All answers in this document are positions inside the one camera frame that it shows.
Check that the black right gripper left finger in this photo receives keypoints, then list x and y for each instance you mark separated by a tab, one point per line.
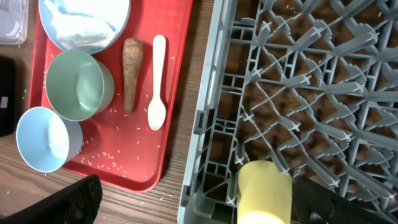
78	203

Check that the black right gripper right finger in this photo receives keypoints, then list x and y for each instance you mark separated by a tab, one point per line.
314	203

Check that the red plastic tray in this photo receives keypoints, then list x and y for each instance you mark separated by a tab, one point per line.
121	148

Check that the clear plastic bin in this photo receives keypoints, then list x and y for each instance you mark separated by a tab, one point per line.
14	16

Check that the light blue plate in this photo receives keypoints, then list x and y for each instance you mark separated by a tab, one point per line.
84	31

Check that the green bowl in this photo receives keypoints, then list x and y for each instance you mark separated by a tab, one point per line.
78	86

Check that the light blue bowl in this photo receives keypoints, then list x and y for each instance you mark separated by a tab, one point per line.
46	141

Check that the brown carrot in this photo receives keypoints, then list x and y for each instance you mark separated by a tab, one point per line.
133	50

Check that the grey dishwasher rack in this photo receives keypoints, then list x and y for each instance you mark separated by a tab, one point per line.
308	85

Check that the white plastic spoon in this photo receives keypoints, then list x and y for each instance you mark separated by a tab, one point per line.
156	109

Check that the yellow cup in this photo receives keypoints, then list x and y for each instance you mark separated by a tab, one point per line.
264	194

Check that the black tray bin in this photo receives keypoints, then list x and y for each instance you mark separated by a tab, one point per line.
8	84

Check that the white crumpled napkin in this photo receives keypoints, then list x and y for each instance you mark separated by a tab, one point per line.
84	25

